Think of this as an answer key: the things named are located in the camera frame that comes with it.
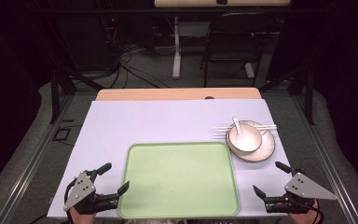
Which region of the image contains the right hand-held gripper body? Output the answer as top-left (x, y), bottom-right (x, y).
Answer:
top-left (264, 167), bottom-right (338, 215)

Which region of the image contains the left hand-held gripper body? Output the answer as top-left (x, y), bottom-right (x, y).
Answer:
top-left (62, 170), bottom-right (119, 217)

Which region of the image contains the person's right hand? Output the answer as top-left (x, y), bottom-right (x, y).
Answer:
top-left (275, 200), bottom-right (321, 224)

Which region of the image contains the person's left hand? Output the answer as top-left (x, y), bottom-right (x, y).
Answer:
top-left (69, 206), bottom-right (96, 224)

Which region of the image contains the white dark-rimmed plate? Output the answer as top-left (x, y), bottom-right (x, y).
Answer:
top-left (225, 119), bottom-right (276, 163)

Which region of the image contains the white chopstick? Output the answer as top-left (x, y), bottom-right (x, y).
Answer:
top-left (213, 126), bottom-right (278, 132)
top-left (213, 124), bottom-right (278, 130)

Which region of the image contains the white ceramic bowl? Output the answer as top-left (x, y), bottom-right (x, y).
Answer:
top-left (227, 123), bottom-right (263, 156)

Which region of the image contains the light green plastic tray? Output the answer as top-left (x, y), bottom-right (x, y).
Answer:
top-left (117, 141), bottom-right (241, 219)

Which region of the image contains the white ceramic spoon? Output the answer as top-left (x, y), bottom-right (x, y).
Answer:
top-left (231, 116), bottom-right (244, 138)

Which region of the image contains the white table cover sheet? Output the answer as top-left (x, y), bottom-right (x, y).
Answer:
top-left (47, 98), bottom-right (293, 218)

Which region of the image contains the black metal stand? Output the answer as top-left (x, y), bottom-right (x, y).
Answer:
top-left (48, 66), bottom-right (106, 125)
top-left (258, 66), bottom-right (315, 126)

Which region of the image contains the wooden table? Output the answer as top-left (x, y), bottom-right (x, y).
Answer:
top-left (95, 87), bottom-right (263, 102)

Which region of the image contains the white desk leg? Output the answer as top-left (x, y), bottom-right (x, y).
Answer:
top-left (172, 16), bottom-right (182, 80)

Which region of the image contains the black folding chair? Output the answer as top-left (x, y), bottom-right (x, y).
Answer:
top-left (200, 11), bottom-right (278, 89)

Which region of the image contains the white desk top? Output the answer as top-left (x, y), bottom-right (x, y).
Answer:
top-left (153, 0), bottom-right (292, 8)

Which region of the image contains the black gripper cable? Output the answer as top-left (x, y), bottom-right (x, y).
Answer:
top-left (310, 199), bottom-right (326, 224)

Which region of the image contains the metal floor rail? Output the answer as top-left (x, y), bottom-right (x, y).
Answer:
top-left (0, 92), bottom-right (76, 224)
top-left (291, 92), bottom-right (358, 224)

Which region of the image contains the bundle of black floor cables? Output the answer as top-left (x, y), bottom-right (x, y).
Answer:
top-left (103, 18), bottom-right (171, 90)

